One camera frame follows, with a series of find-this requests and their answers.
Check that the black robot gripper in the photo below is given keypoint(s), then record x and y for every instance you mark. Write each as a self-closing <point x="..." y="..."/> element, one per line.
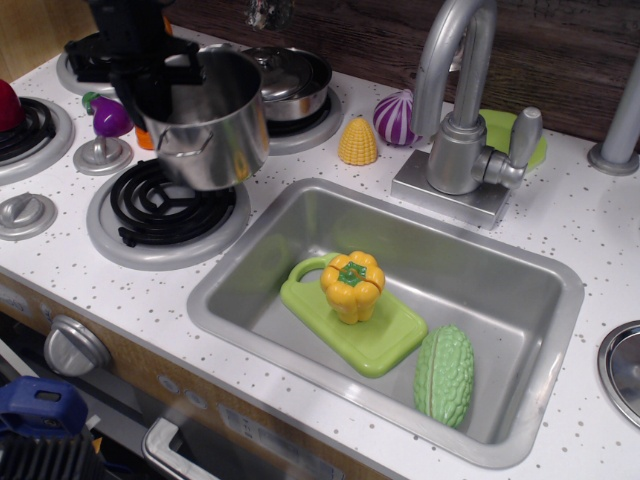
<point x="132" y="44"/>

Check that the tall stainless steel pot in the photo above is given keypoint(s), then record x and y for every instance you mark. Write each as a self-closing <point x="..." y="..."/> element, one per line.
<point x="217" y="136"/>

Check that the silver stove knob upper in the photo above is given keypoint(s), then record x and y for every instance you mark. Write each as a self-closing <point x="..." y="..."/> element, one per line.
<point x="102" y="156"/>

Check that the silver stove knob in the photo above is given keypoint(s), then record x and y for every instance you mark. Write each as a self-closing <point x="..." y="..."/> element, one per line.
<point x="26" y="215"/>
<point x="102" y="156"/>

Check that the front left stove burner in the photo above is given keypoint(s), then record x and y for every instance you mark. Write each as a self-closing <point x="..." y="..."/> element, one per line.
<point x="43" y="138"/>

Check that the front right black stove burner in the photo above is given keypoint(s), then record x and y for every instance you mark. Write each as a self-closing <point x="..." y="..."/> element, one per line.
<point x="142" y="220"/>

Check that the back right stove burner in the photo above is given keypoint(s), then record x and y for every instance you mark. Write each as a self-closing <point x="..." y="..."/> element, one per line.
<point x="298" y="136"/>

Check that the silver stove knob lower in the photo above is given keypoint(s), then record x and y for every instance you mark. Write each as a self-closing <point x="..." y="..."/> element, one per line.
<point x="26" y="215"/>

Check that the purple toy eggplant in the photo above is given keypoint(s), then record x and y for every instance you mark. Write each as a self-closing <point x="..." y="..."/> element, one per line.
<point x="110" y="118"/>

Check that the orange toy carrot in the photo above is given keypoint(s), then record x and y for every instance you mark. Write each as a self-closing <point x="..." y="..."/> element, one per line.
<point x="143" y="138"/>

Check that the red toy vegetable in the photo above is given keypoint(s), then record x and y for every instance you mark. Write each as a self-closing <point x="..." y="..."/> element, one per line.
<point x="12" y="113"/>

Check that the steel saucepan with lid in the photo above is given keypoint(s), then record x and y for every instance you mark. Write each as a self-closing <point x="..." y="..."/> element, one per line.
<point x="294" y="81"/>

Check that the hanging speckled object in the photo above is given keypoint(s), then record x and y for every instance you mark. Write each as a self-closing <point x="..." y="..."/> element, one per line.
<point x="272" y="15"/>

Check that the yellow toy corn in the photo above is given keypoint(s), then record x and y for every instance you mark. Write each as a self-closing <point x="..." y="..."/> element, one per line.
<point x="357" y="145"/>

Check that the purple striped toy onion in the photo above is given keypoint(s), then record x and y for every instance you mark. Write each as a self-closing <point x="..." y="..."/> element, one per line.
<point x="392" y="119"/>

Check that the silver oven dial knob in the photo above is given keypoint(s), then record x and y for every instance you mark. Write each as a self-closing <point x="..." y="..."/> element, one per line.
<point x="71" y="349"/>

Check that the yellow toy bell pepper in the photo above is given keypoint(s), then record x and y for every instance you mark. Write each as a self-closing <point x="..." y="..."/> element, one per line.
<point x="352" y="285"/>

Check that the blue plastic clamp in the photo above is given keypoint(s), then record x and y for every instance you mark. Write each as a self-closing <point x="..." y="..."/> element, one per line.
<point x="42" y="408"/>

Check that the silver toy faucet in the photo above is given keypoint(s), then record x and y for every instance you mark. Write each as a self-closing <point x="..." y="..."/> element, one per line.
<point x="462" y="177"/>

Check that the green plastic cutting board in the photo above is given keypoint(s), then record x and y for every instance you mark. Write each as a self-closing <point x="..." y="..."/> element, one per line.
<point x="373" y="347"/>

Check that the green plastic plate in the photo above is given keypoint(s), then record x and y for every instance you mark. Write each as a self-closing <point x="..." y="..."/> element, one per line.
<point x="499" y="125"/>

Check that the black ribbed block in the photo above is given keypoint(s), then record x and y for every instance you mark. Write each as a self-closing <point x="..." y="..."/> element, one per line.
<point x="63" y="458"/>

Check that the green toy bitter gourd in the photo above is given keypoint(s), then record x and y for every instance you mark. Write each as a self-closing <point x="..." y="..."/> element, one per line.
<point x="444" y="375"/>

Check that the silver metal sink basin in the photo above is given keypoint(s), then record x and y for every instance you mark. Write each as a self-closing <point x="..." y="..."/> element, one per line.
<point x="517" y="308"/>

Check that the silver round bowl rim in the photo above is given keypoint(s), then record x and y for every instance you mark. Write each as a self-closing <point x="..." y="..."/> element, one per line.
<point x="618" y="369"/>

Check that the silver oven door handle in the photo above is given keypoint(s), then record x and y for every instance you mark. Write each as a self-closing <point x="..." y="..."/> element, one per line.
<point x="189" y="452"/>

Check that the silver post with base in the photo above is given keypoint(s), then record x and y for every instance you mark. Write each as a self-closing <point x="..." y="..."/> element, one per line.
<point x="617" y="155"/>

